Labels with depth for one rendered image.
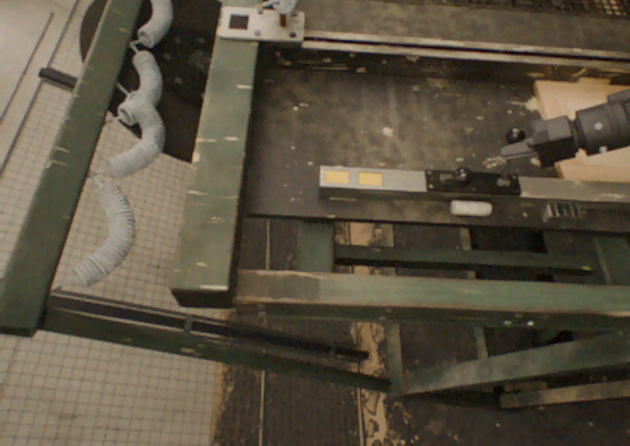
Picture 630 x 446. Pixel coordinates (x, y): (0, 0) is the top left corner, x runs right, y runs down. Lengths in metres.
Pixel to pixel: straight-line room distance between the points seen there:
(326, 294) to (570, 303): 0.45
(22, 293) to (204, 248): 0.53
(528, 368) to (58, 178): 1.45
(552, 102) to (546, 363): 0.78
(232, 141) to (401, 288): 0.43
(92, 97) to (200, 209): 0.72
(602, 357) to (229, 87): 1.21
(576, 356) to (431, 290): 0.77
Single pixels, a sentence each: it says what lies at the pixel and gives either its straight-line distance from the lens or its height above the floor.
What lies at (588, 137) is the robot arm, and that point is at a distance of 0.94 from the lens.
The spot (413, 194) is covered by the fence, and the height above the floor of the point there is 1.54.
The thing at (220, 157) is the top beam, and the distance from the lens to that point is 0.92.
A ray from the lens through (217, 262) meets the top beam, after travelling 0.81.
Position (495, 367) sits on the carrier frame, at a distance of 1.72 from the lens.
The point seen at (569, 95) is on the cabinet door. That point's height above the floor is 1.17.
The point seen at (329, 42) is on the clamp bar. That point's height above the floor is 1.71.
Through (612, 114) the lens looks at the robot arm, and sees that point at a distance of 0.95.
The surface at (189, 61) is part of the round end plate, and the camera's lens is 1.77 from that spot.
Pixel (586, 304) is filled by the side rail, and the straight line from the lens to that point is 0.99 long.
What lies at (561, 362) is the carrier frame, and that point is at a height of 0.79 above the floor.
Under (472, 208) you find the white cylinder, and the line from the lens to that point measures 1.01.
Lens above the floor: 2.16
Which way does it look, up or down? 29 degrees down
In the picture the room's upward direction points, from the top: 70 degrees counter-clockwise
